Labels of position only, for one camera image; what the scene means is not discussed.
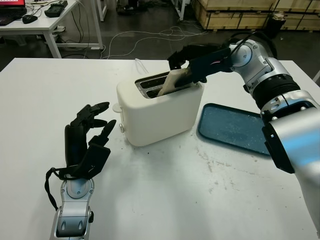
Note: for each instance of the black laptop with red screen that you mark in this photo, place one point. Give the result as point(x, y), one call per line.
point(11, 13)

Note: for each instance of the white office desk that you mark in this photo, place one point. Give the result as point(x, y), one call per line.
point(37, 26)

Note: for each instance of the cream two-slot toaster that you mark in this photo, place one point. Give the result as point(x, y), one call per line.
point(160, 117)

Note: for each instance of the black handheld controller device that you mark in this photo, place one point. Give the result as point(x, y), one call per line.
point(55, 9)

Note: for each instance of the white desk frame legs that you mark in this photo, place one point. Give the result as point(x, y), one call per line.
point(102, 11)

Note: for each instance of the stack of wooden crates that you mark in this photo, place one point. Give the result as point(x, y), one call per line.
point(237, 13)

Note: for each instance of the grey metal frame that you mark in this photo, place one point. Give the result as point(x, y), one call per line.
point(317, 76)

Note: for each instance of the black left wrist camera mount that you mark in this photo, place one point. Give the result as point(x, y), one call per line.
point(96, 160)

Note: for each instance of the black trash bin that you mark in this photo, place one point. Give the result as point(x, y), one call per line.
point(275, 26)

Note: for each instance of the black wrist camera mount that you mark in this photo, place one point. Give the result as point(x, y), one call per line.
point(96, 160)
point(205, 66)

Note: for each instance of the person's dark legs and shoes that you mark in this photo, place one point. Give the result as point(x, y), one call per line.
point(126, 9)

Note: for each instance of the blue plastic tray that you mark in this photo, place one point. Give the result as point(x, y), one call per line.
point(230, 127)

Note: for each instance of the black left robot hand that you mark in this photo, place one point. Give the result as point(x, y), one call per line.
point(73, 142)

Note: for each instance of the white power strip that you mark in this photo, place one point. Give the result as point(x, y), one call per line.
point(60, 28)

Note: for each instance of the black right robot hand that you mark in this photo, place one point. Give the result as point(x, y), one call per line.
point(182, 53)

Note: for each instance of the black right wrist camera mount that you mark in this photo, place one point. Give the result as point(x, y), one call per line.
point(205, 66)

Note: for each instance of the slice of white bread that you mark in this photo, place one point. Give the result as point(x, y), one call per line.
point(171, 81)

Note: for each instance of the black computer mouse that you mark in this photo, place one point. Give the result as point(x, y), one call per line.
point(29, 19)

